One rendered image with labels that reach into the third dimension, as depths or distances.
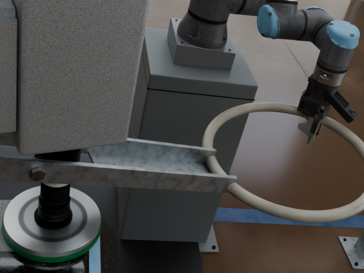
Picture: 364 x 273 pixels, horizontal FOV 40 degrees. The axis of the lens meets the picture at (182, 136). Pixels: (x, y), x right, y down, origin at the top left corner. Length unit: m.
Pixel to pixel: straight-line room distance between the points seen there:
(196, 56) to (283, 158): 1.35
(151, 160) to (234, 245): 1.23
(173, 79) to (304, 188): 1.35
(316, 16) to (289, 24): 0.10
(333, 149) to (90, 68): 2.61
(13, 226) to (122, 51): 0.50
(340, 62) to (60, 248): 0.89
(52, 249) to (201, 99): 0.90
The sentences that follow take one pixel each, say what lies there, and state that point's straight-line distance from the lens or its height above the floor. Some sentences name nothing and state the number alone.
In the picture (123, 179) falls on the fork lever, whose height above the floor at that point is 0.97.
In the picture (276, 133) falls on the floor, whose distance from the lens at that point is 3.22.
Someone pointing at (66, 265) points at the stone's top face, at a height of 0.80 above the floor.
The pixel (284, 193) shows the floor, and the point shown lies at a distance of 2.76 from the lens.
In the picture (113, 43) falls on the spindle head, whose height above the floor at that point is 1.32.
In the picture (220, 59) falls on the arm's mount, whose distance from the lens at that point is 1.84.
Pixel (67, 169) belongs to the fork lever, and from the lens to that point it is 1.00.
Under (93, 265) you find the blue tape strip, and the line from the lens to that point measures 1.14.
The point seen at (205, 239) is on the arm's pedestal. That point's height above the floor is 0.03.
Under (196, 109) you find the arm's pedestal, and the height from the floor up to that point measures 0.72.
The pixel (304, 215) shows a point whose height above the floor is 0.91.
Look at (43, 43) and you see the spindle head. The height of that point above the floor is 1.32.
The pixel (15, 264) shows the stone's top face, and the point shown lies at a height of 0.80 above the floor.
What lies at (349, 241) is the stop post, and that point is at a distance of 2.65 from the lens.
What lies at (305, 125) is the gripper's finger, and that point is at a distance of 1.58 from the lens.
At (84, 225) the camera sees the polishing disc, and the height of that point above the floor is 0.83.
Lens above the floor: 1.67
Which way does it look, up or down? 35 degrees down
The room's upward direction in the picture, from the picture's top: 14 degrees clockwise
